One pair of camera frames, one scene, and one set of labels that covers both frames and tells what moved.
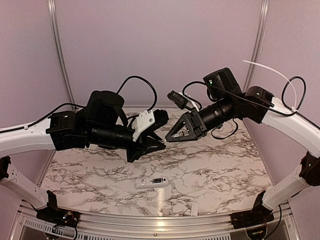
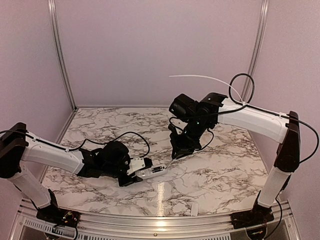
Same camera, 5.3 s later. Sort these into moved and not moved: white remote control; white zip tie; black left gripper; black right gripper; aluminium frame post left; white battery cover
Moved: white remote control; black right gripper; white zip tie; black left gripper
Not moved: aluminium frame post left; white battery cover
